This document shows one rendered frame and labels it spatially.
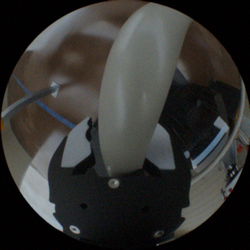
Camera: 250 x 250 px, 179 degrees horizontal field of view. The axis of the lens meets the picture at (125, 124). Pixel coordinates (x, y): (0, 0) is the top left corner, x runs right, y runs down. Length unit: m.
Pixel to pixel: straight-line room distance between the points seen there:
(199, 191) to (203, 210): 1.56
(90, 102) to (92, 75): 0.34
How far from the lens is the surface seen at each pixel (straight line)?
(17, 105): 1.03
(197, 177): 0.38
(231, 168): 0.83
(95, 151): 0.98
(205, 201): 6.02
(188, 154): 0.53
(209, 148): 0.57
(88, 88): 1.13
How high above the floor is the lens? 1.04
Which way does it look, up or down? 62 degrees down
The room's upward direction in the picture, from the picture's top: 179 degrees clockwise
